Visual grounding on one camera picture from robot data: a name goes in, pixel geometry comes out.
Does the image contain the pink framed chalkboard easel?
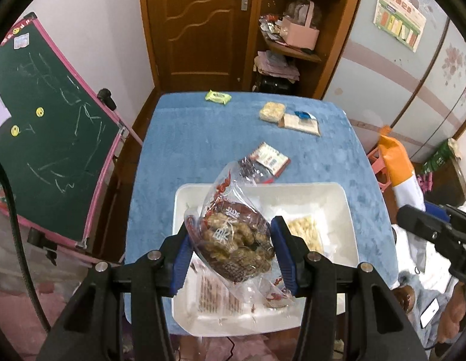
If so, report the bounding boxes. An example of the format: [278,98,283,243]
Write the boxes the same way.
[0,12,143,264]

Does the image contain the red packet with white label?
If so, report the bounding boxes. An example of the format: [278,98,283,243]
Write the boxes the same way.
[238,142,291,185]

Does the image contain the wooden corner shelf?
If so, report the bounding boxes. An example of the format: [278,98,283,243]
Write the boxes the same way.
[251,0,367,100]

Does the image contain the pile of shiny wrappers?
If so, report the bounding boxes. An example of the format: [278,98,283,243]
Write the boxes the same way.
[259,14,284,42]

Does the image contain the brown wooden door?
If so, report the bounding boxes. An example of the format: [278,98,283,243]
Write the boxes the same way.
[145,0,263,93]

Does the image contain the pink toy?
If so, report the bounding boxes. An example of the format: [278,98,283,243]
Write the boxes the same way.
[417,173,436,192]

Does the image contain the brown plush toy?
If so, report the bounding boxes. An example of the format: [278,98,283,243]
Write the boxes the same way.
[439,282,466,343]

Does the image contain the red printed peanut bag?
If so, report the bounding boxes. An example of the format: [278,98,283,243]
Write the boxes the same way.
[184,160,297,309]

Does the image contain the orange and white sack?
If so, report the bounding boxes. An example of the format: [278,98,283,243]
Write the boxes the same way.
[379,128,426,211]

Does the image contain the pink handled basket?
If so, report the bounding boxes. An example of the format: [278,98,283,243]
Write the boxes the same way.
[280,0,320,51]

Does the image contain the blue plush table cloth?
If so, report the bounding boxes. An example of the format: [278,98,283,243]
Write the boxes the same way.
[124,93,399,335]

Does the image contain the yellow crisp cake packet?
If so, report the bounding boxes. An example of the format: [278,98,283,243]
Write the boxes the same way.
[259,101,286,122]

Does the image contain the grey blue blanket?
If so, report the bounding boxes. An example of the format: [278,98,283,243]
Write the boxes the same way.
[398,271,466,350]

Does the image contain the yellow puffs clear packet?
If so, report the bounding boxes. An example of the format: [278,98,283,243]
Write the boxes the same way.
[286,214,324,254]

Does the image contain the black cable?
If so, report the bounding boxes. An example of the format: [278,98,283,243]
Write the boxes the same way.
[0,158,53,332]

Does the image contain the brown wooden ball knob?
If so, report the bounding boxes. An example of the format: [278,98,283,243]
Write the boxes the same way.
[392,285,417,313]

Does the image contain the pale blue floral wardrobe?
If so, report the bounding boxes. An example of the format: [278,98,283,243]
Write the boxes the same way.
[323,0,466,166]

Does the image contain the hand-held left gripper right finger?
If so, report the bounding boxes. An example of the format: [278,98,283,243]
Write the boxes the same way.
[270,216,429,361]

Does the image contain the green box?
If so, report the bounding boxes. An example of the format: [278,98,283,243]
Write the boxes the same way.
[422,141,459,175]

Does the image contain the black appliance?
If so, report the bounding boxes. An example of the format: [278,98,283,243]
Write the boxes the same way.
[253,73,294,96]

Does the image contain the beige wafer packet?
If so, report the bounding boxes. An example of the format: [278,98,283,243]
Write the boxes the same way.
[279,113,321,137]

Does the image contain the white plastic tray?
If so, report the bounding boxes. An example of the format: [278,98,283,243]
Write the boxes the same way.
[172,182,360,337]

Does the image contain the white smartphone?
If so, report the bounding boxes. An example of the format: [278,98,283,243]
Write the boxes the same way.
[420,298,441,329]

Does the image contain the silver white snack packet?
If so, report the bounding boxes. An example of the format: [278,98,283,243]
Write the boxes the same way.
[191,258,252,314]

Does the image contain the wall poster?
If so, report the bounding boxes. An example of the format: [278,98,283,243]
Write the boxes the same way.
[373,0,427,53]

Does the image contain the pink plastic stool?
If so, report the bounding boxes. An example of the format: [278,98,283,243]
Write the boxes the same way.
[367,147,391,192]

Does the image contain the lime green snack packet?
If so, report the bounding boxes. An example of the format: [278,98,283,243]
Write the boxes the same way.
[205,90,232,105]

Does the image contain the folded pink cloths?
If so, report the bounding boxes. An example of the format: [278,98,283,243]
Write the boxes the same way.
[253,51,299,82]

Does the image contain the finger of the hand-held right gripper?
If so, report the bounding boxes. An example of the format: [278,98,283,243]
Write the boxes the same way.
[445,204,466,230]
[396,204,446,245]

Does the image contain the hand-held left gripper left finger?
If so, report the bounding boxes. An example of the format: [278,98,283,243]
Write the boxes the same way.
[37,226,196,361]

